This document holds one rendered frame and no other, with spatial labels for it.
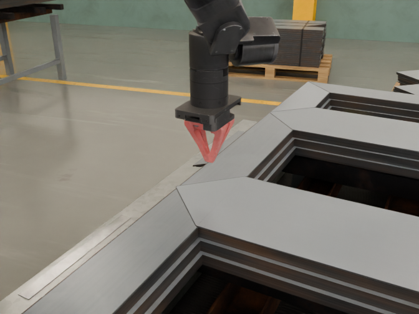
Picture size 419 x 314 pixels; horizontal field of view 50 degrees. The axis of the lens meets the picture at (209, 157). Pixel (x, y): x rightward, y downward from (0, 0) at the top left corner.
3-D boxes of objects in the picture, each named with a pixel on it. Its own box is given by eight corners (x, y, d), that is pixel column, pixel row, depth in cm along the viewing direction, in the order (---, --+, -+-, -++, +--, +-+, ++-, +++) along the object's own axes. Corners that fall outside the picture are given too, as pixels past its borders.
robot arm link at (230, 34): (201, -26, 58) (221, 27, 54) (281, -28, 61) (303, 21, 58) (185, 37, 68) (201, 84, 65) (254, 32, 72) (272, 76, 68)
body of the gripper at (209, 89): (242, 107, 71) (243, 61, 68) (212, 128, 63) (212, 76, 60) (206, 101, 74) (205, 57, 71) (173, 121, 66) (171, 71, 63)
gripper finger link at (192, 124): (240, 154, 74) (242, 100, 70) (222, 172, 69) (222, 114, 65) (204, 147, 77) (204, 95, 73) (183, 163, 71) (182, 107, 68)
